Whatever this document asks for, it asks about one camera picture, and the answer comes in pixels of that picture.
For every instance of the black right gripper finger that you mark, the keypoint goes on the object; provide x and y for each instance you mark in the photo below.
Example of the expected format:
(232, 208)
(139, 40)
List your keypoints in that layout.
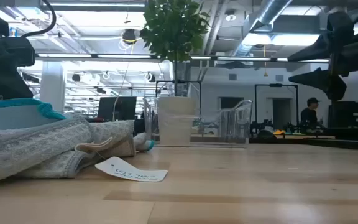
(328, 84)
(322, 51)

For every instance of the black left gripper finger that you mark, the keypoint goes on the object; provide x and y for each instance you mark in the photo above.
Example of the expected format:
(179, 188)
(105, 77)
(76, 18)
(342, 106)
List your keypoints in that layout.
(2, 84)

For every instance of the grey waffle towel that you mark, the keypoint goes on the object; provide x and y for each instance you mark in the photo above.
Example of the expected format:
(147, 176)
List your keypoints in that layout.
(42, 140)

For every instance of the person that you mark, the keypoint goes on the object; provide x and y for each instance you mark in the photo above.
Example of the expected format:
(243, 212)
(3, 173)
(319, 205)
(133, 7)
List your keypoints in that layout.
(309, 116)

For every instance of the black storage cabinet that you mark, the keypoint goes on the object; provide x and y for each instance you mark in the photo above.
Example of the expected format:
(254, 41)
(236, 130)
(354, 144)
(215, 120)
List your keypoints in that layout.
(351, 119)

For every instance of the clear plastic bin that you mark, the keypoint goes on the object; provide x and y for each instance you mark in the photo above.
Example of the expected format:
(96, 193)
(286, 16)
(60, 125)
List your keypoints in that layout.
(235, 124)

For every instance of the black computer monitor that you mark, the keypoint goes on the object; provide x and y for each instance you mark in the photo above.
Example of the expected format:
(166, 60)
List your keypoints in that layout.
(117, 109)

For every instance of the green leafy plant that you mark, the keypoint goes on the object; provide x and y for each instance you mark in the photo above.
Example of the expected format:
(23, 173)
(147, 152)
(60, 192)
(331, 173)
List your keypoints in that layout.
(172, 28)

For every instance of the white paper tag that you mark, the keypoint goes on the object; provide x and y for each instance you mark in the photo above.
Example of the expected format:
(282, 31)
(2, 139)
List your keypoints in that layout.
(129, 171)

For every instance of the white plant pot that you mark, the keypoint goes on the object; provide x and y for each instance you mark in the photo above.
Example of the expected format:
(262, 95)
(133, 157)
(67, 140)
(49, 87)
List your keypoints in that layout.
(177, 118)

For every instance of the black background station frame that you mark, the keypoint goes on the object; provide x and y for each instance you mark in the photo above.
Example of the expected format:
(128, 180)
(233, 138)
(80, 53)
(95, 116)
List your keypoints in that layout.
(179, 81)
(275, 85)

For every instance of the silver ventilation duct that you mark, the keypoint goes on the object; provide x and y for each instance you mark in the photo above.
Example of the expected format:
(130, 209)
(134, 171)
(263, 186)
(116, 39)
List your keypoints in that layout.
(267, 14)

